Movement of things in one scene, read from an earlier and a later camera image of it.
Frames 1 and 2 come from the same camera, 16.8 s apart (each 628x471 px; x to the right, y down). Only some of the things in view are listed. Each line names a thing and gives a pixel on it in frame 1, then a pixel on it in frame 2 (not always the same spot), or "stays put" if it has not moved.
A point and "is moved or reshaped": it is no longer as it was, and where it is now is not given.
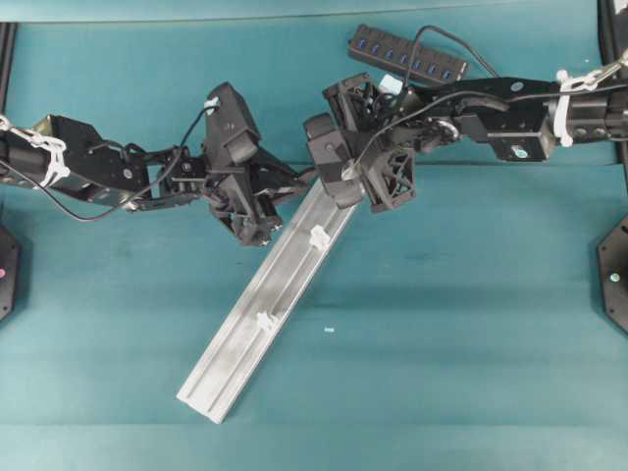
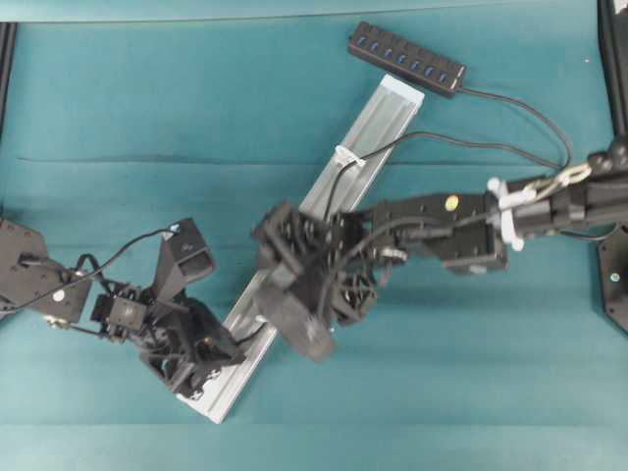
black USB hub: [375, 44] stays put
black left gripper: [233, 194] to [183, 340]
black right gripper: [377, 138] to [337, 246]
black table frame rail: [8, 37] stays put
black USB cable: [433, 105] is moved or reshaped
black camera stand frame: [612, 32] stays put
